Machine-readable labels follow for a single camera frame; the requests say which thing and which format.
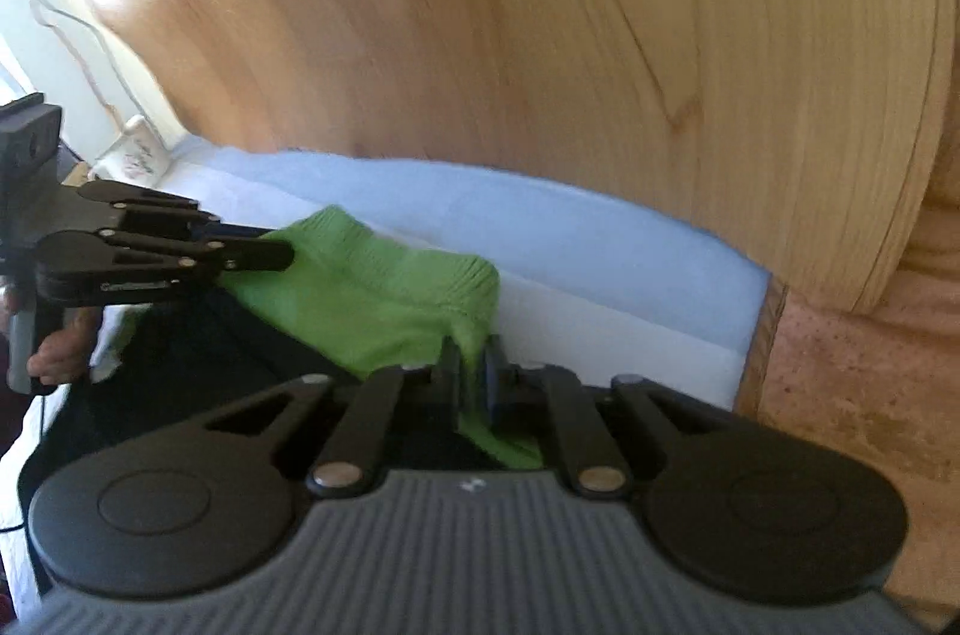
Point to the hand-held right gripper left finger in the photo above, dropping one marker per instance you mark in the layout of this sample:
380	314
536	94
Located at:
451	384

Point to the white enamel mug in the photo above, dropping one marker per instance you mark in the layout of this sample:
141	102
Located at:
136	157

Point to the dark navy cloth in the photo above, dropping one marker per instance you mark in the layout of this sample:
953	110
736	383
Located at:
187	350

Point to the wood-grain wall sheet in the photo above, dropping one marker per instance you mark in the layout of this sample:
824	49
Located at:
450	5

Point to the wooden bed frame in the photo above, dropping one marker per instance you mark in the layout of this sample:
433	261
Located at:
769	343

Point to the green knitted garment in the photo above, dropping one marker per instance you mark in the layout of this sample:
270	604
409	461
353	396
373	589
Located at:
375	305

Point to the striped bed sheet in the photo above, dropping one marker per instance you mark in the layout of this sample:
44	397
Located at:
600	275

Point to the person's left hand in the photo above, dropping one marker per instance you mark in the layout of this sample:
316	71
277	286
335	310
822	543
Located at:
64	350

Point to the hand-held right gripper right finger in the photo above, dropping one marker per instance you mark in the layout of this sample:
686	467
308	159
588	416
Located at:
495	384

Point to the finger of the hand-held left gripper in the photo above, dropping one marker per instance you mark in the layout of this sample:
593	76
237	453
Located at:
255	256
157	214

